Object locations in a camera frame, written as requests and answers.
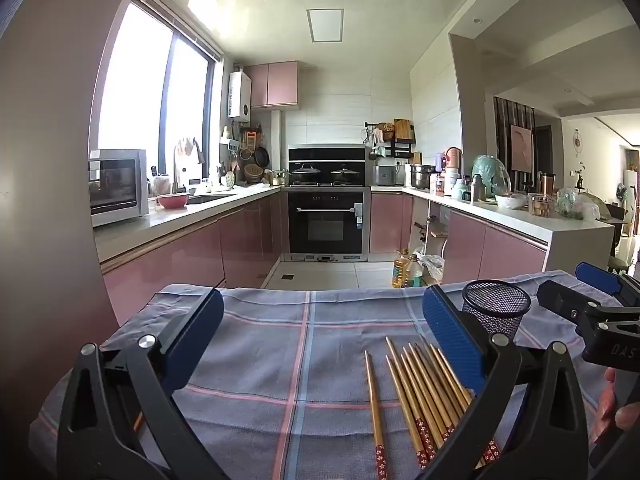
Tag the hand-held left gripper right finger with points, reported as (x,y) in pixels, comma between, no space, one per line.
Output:
(450,330)

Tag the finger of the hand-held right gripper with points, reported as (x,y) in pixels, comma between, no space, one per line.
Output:
(600,275)
(562,300)

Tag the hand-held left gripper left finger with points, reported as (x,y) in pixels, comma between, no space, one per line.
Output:
(200,335)

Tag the black mesh utensil holder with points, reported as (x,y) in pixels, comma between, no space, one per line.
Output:
(495,310)

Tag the bundle of wooden chopsticks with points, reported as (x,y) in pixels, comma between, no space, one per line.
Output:
(420,390)

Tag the red-tipped wooden chopstick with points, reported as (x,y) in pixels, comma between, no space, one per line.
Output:
(374,400)

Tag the person's right hand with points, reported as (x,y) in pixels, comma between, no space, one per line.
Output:
(605,400)

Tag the crumpled plastic bag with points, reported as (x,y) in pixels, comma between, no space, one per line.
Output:
(432,267)

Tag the plastic bag of greens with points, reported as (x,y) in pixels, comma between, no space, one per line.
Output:
(575,205)

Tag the yellow cooking oil bottle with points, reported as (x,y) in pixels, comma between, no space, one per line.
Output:
(399,270)

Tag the pink base cabinets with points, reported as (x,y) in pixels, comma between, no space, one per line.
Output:
(500,250)
(200,250)

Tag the clear snack jar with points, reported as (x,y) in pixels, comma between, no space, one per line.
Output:
(539,206)

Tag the grey plaid tablecloth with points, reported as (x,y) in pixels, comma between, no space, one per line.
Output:
(300,350)

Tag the brown tumbler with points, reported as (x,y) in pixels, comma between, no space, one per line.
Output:
(546,184)

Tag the white bowl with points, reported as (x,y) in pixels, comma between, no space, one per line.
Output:
(510,201)

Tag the pink bowl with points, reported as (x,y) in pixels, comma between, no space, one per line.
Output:
(173,201)

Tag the steel thermos bottle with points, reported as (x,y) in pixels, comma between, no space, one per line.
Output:
(477,190)

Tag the teal kitchen appliance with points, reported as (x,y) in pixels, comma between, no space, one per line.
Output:
(487,172)

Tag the stainless steel pot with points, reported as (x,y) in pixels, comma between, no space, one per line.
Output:
(422,177)

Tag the black built-in oven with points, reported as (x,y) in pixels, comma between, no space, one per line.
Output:
(325,225)

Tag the silver countertop appliance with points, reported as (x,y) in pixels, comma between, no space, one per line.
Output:
(385,175)

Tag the pink kettle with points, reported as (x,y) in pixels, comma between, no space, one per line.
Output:
(452,159)

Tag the white microwave oven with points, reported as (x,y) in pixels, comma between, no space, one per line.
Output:
(115,185)

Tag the black lidded wok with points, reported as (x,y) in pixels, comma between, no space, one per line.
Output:
(345,174)
(305,174)

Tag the hanging frying pan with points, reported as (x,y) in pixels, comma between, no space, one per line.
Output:
(262,156)

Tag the wooden cutting board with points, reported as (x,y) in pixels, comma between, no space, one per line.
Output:
(401,130)

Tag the black range hood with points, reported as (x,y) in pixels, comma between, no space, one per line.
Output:
(327,155)

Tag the white water heater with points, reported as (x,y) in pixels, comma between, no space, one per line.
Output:
(239,95)

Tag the kitchen window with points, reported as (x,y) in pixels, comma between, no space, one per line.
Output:
(135,85)

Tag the ceiling light panel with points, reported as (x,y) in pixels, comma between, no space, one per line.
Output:
(325,25)

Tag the wall clock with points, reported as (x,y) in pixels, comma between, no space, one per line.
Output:
(577,142)

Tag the pink wall picture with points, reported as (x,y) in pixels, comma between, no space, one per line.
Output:
(521,147)

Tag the black wall rack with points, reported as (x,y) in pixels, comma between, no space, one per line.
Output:
(400,147)

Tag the pink wall cabinet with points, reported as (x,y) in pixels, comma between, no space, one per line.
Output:
(272,85)

